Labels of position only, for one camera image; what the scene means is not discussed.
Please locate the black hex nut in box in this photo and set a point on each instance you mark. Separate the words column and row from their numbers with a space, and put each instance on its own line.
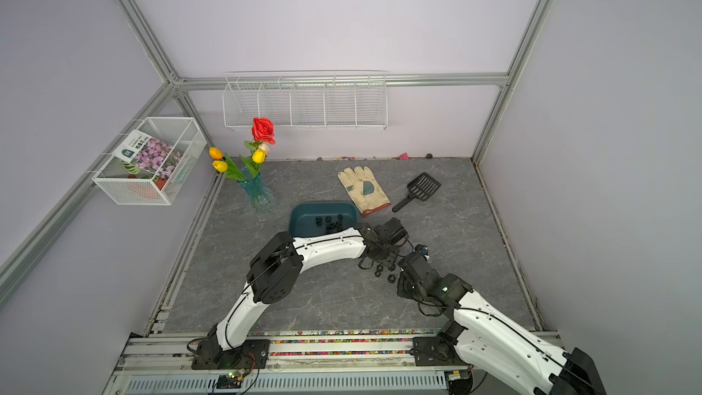
column 330, row 223

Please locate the yellow tulip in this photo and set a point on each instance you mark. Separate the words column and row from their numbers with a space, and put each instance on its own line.
column 215, row 153
column 259, row 156
column 220, row 166

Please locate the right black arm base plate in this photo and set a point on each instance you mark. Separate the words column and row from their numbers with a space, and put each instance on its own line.
column 435, row 351

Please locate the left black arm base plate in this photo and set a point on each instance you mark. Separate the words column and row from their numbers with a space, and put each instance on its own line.
column 230, row 355

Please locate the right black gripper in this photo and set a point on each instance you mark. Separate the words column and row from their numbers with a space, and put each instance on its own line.
column 400, row 283

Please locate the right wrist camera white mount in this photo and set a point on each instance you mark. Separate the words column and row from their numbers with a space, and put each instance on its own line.
column 422, row 250

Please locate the white wire side basket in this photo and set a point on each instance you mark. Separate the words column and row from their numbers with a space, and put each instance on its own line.
column 125, row 189

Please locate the teal plastic storage box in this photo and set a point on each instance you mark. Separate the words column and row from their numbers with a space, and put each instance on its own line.
column 302, row 224

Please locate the teal glass flower vase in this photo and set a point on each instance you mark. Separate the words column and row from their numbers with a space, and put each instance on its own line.
column 260, row 197

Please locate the aluminium front rail frame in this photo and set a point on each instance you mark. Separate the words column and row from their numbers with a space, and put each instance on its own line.
column 366, row 362

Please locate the beige work glove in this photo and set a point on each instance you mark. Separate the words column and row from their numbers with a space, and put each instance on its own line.
column 362, row 187

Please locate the purple flower seed packet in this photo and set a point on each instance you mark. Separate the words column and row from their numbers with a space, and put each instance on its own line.
column 145, row 155

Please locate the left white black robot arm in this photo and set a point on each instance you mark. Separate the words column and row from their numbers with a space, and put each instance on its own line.
column 276, row 268

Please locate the white wire wall shelf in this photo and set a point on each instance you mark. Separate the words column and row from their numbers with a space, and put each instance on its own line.
column 307, row 99

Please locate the yellow tulip right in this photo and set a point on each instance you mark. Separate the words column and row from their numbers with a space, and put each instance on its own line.
column 259, row 156

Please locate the yellow tulip lower left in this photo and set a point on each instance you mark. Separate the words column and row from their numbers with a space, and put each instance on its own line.
column 220, row 166

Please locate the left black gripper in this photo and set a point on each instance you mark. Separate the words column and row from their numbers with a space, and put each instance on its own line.
column 390, row 261

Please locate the black slotted plastic scoop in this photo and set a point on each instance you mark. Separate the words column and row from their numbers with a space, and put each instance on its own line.
column 422, row 188

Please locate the yellow tulip upper left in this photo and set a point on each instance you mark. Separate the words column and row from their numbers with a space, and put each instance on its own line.
column 215, row 153

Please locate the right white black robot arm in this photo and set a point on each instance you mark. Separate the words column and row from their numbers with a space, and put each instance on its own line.
column 480, row 335

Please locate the red artificial rose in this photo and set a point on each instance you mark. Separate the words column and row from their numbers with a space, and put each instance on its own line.
column 263, row 130

